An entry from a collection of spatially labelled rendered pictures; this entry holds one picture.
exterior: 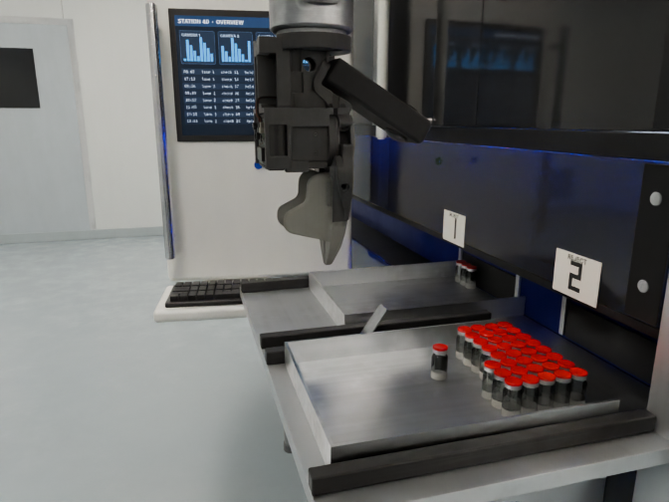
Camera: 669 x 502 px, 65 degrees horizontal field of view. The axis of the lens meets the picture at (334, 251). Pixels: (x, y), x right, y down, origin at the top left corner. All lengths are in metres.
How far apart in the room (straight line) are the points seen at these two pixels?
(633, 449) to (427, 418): 0.22
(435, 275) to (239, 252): 0.54
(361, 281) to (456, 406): 0.51
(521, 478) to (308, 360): 0.34
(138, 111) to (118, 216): 1.12
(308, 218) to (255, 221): 0.93
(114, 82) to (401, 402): 5.50
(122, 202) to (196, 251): 4.61
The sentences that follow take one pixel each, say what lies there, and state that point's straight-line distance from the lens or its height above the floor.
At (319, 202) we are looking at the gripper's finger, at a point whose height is 1.15.
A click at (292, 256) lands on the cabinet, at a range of 1.45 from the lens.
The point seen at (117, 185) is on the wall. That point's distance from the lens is 6.01.
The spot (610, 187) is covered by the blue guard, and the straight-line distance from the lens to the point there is 0.73.
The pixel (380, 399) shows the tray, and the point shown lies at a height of 0.88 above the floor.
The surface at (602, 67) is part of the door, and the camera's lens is 0.77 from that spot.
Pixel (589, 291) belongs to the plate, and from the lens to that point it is 0.76.
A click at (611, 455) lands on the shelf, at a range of 0.67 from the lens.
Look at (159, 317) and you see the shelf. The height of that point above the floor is 0.79.
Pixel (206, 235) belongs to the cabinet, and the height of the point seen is 0.93.
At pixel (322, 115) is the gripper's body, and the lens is 0.48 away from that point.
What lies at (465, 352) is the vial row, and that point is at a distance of 0.79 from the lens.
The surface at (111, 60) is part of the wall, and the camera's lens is 6.00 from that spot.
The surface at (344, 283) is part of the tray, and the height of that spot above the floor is 0.88.
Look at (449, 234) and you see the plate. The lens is 1.07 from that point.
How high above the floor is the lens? 1.22
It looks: 14 degrees down
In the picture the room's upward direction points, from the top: straight up
